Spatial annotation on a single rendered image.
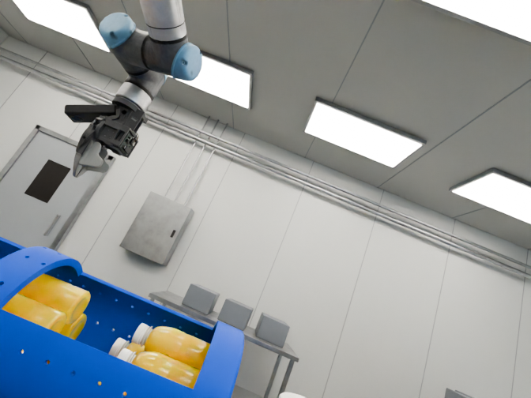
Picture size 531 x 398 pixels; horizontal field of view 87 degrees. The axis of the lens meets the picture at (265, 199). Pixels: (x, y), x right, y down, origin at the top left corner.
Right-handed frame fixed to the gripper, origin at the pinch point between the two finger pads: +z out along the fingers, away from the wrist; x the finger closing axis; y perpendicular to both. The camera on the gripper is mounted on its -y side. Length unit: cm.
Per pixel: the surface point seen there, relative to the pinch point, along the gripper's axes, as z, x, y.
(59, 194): -3, 339, -206
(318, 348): 45, 316, 190
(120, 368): 27.4, -13.7, 32.0
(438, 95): -199, 122, 149
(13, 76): -137, 357, -378
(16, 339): 29.0, -14.1, 15.9
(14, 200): 27, 343, -254
